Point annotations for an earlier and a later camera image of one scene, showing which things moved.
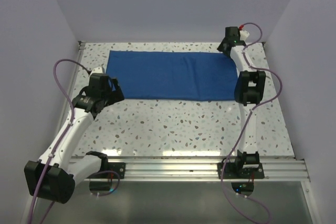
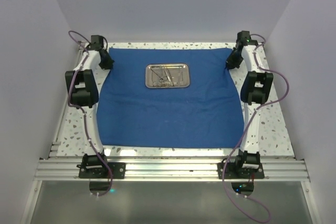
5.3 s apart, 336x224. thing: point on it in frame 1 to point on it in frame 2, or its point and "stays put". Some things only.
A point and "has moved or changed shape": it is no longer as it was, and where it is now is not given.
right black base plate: [240, 170] stays put
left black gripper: [115, 96] to [108, 65]
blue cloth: [174, 75] has moved or changed shape
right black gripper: [221, 47] to [230, 63]
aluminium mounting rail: [276, 169] stays put
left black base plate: [116, 170] stays put
